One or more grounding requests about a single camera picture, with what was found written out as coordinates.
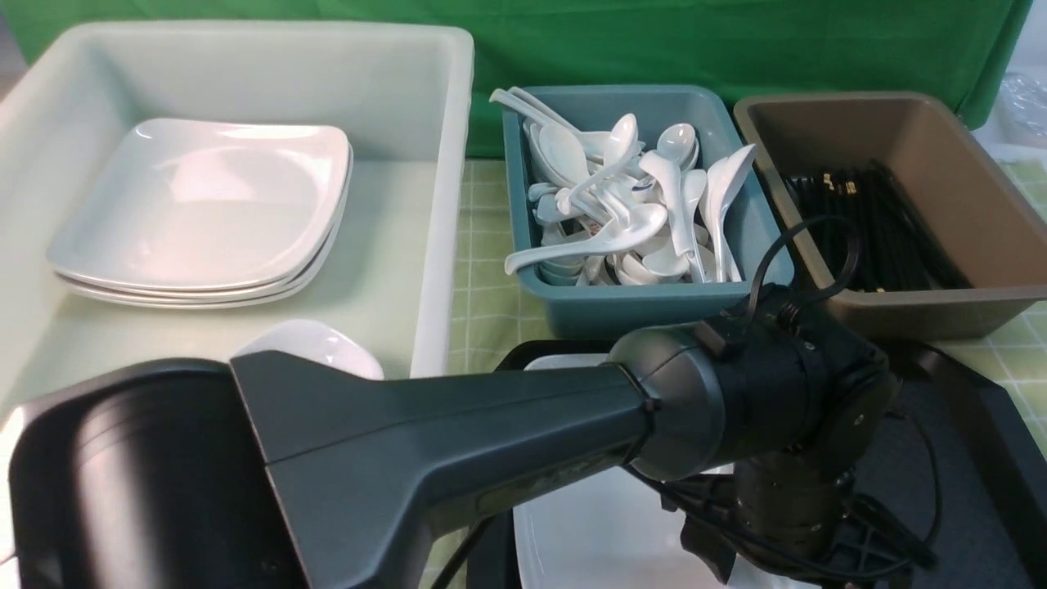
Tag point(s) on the top stacked white plate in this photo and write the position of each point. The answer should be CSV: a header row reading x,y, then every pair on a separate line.
x,y
185,205

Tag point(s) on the black serving tray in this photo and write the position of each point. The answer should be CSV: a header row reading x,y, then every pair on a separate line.
x,y
992,476

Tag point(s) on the pile of black chopsticks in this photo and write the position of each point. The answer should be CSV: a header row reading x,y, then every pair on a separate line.
x,y
898,252

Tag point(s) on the white spoon top left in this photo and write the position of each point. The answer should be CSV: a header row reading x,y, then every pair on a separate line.
x,y
525,103

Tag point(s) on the green backdrop cloth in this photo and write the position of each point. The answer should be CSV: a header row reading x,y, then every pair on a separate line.
x,y
956,51

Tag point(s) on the middle stacked white plate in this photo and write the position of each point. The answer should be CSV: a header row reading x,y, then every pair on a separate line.
x,y
337,217

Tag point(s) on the bottom stacked white plate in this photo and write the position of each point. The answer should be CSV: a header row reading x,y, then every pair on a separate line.
x,y
251,296

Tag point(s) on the brown plastic chopstick bin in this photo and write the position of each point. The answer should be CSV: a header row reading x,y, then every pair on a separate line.
x,y
981,220

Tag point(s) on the large white plastic tub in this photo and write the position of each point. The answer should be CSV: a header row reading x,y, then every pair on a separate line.
x,y
400,92

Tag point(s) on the white spoon right upright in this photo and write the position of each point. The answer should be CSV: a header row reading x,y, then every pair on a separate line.
x,y
726,177

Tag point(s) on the white spoon centre bin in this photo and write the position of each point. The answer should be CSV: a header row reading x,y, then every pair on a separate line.
x,y
667,174

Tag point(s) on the stacked white plate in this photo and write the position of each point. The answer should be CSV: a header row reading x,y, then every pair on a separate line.
x,y
251,296
337,217
185,205

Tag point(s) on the large white square plate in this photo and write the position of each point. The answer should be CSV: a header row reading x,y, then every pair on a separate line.
x,y
607,531

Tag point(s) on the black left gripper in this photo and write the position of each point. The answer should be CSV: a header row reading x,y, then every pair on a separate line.
x,y
789,523

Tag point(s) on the small white bowl in tub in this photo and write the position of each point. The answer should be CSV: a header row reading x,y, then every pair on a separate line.
x,y
318,342

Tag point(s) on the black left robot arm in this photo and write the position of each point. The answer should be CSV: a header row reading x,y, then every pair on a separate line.
x,y
273,471

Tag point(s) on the green checkered tablecloth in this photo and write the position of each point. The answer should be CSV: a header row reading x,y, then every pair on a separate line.
x,y
483,303

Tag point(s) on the long white spoon front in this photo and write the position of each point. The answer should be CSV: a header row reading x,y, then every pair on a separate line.
x,y
645,221

